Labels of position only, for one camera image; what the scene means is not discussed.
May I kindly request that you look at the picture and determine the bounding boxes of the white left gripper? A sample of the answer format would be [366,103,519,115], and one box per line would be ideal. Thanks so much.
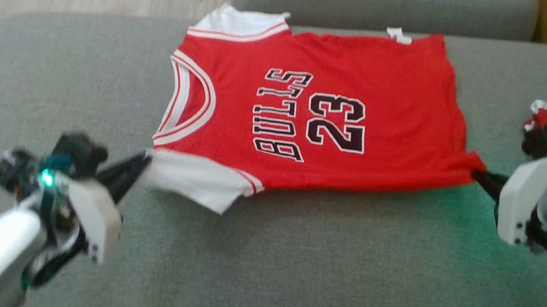
[35,141,153,269]

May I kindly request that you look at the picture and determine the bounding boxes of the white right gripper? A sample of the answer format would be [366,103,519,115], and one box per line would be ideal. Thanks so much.
[465,142,547,251]

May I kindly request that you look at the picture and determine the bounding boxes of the red Bulls jersey white sleeves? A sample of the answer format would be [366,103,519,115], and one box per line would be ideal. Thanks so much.
[144,0,501,244]

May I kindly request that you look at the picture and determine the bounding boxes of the large grey sofa seat cushion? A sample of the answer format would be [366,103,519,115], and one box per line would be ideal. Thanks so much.
[0,0,547,307]

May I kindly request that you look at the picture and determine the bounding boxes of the small grey sofa seat cushion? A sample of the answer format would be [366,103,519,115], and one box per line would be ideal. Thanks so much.
[228,0,540,53]

